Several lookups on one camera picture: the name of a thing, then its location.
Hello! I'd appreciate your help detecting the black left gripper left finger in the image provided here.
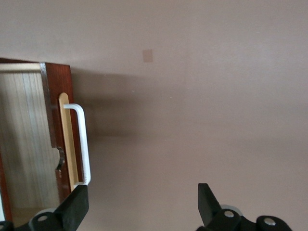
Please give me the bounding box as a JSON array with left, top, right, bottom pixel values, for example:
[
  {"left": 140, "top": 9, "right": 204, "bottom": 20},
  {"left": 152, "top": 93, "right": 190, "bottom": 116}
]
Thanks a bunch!
[{"left": 0, "top": 184, "right": 90, "bottom": 231}]

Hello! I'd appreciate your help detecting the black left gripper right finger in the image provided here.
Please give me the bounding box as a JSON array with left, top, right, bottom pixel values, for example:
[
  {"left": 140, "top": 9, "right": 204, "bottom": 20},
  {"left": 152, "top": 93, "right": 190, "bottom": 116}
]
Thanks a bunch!
[{"left": 195, "top": 182, "right": 294, "bottom": 231}]

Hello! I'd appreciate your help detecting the white drawer handle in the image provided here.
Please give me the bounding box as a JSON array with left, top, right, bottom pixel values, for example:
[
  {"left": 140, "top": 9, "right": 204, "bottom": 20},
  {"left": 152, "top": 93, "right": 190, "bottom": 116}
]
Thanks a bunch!
[{"left": 63, "top": 103, "right": 92, "bottom": 187}]

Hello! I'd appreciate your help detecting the dark wood drawer with handle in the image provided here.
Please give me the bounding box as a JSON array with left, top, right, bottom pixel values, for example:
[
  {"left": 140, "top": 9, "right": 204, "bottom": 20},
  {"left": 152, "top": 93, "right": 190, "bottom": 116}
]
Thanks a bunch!
[{"left": 0, "top": 57, "right": 73, "bottom": 223}]

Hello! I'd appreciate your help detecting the beige tape patch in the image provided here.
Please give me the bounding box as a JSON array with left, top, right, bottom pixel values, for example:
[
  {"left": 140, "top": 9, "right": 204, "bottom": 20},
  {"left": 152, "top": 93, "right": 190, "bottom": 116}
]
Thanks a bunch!
[{"left": 141, "top": 49, "right": 154, "bottom": 64}]

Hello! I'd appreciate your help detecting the light wood handle strip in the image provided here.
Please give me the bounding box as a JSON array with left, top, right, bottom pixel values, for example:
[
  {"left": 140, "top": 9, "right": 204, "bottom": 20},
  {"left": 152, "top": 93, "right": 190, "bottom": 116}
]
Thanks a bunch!
[{"left": 58, "top": 92, "right": 79, "bottom": 186}]

